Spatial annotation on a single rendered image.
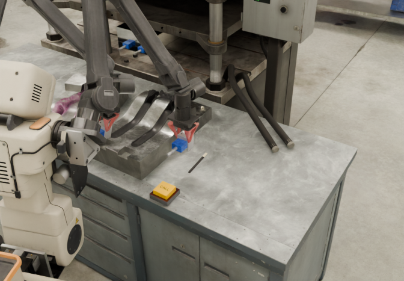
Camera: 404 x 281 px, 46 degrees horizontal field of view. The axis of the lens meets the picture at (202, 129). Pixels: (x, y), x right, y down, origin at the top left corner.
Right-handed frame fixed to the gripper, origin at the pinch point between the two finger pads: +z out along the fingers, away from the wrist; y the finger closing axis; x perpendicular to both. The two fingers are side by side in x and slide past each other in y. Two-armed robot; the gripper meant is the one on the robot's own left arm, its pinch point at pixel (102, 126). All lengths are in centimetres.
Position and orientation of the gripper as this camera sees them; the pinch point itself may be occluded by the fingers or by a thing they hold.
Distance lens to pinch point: 182.0
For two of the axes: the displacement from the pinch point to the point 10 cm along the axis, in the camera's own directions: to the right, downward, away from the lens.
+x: -5.4, 3.4, -7.7
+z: -2.0, 8.3, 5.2
